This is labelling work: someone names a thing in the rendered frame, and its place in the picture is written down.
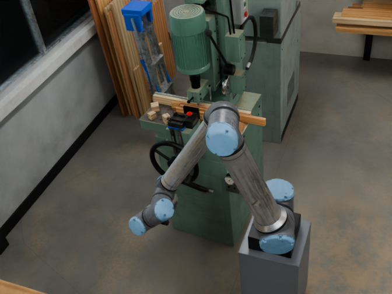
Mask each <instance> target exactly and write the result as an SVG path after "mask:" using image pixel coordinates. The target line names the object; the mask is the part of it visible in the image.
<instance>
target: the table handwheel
mask: <svg viewBox="0 0 392 294"><path fill-rule="evenodd" d="M160 146H171V147H173V148H176V149H178V150H179V151H178V152H177V153H176V155H175V156H172V157H171V158H169V157H167V156H166V155H164V154H163V153H162V152H160V151H159V150H157V148H158V147H160ZM183 148H184V147H183V146H182V145H180V144H178V143H176V142H173V141H159V142H156V143H154V144H153V145H152V147H151V149H150V152H149V156H150V161H151V163H152V165H153V166H154V168H155V169H156V171H157V172H158V173H159V174H161V175H164V174H165V171H164V170H163V169H162V168H161V167H160V166H159V165H158V163H157V161H156V159H155V152H156V153H157V154H159V155H160V156H162V157H163V158H165V159H166V160H168V162H167V165H168V166H169V167H170V166H171V164H172V163H173V162H174V160H175V159H176V157H177V156H178V155H179V153H180V151H182V149H183ZM193 168H194V172H193V175H192V179H191V181H190V183H192V182H193V181H195V180H196V178H197V177H198V174H199V167H198V163H197V164H196V165H195V166H194V167H193ZM185 181H186V179H184V180H183V182H182V183H181V184H185Z"/></svg>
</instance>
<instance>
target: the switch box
mask: <svg viewBox="0 0 392 294"><path fill-rule="evenodd" d="M231 1H232V11H233V20H234V24H237V25H242V24H243V22H244V21H245V20H246V19H247V18H248V0H245V1H244V0H231ZM243 1H244V2H246V8H245V9H244V7H245V6H244V2H243ZM245 11H247V17H246V18H245V15H244V13H245ZM244 18H245V19H244Z"/></svg>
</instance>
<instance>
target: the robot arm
mask: <svg viewBox="0 0 392 294"><path fill-rule="evenodd" d="M239 121H240V115H239V111H238V109H237V108H236V106H235V105H234V104H232V103H231V102H228V101H217V102H215V103H213V104H212V105H210V106H209V107H208V108H207V109H206V111H205V113H204V114H203V122H202V123H201V124H200V126H199V127H198V128H197V130H196V131H195V132H194V134H193V135H192V137H191V138H190V140H189V141H188V142H187V143H186V145H185V147H184V148H183V149H182V151H181V152H180V153H179V154H178V156H177V157H176V159H175V160H174V162H173V163H172V164H171V166H170V167H169V168H168V170H167V171H166V172H165V174H164V175H162V176H160V177H159V178H158V179H157V180H156V183H155V190H154V193H153V198H152V202H151V204H150V205H148V206H147V207H146V208H144V209H143V210H142V211H140V212H139V213H138V214H136V215H135V216H133V217H132V218H131V219H130V220H129V228H130V229H131V231H132V233H134V234H135V235H138V236H141V235H144V234H145V232H147V231H148V230H150V229H151V228H154V227H155V226H157V225H159V224H162V225H166V226H168V224H169V220H168V219H170V218H171V217H172V216H173V214H174V210H175V209H176V208H177V203H178V197H177V194H176V193H175V191H176V190H177V189H178V187H179V185H180V184H181V183H182V182H183V180H184V179H185V178H186V177H187V175H188V174H189V172H190V171H191V170H192V169H193V167H194V166H195V165H196V164H197V162H198V161H199V160H200V159H201V157H202V156H203V155H204V153H205V152H206V151H207V150H208V149H209V150H210V151H211V152H212V153H213V154H216V155H218V156H219V157H220V159H221V160H222V162H223V164H224V165H225V167H226V169H227V171H228V172H229V174H230V176H231V178H232V179H233V181H234V183H235V185H236V186H237V188H238V189H239V191H240V193H241V195H242V196H243V198H244V200H245V202H246V203H247V205H248V207H249V208H250V211H251V212H252V214H253V215H254V219H253V223H254V226H255V228H256V229H257V232H258V233H259V235H260V241H259V244H260V248H261V249H262V250H263V251H264V252H266V253H270V254H284V253H287V252H289V251H291V250H292V249H293V247H294V243H295V219H294V211H293V199H294V194H295V192H294V188H293V186H292V184H291V183H290V182H288V181H285V180H283V179H278V178H275V179H271V180H268V181H266V182H265V180H264V178H263V176H262V174H261V172H260V170H259V168H258V166H257V165H256V163H255V161H254V159H253V157H252V155H251V153H250V151H249V149H248V147H247V145H246V143H245V140H244V138H243V136H242V134H241V132H240V130H239ZM174 193H175V195H174V196H173V194H174Z"/></svg>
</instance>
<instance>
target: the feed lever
mask: <svg viewBox="0 0 392 294"><path fill-rule="evenodd" d="M205 35H206V36H207V37H209V38H210V39H211V41H212V43H213V44H214V46H215V48H216V50H217V51H218V53H219V55H220V57H221V58H222V60H223V62H224V63H225V65H224V67H223V73H224V74H225V75H232V76H233V75H234V74H235V71H236V66H235V64H228V63H227V62H226V60H225V58H224V56H223V55H222V53H221V51H220V49H219V47H218V46H217V44H216V42H215V40H214V38H213V37H212V31H211V30H210V29H208V30H206V31H205Z"/></svg>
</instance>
